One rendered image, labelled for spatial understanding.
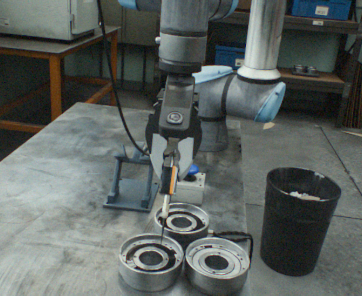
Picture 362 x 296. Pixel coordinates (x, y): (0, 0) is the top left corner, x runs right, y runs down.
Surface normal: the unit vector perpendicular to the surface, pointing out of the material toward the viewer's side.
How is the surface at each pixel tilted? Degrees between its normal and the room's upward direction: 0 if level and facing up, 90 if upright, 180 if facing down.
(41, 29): 90
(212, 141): 72
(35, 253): 0
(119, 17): 90
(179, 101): 32
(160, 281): 90
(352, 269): 0
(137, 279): 90
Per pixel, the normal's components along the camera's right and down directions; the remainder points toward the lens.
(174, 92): 0.04, -0.59
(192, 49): 0.35, 0.37
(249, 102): -0.45, 0.36
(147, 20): -0.11, 0.37
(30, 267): 0.08, -0.92
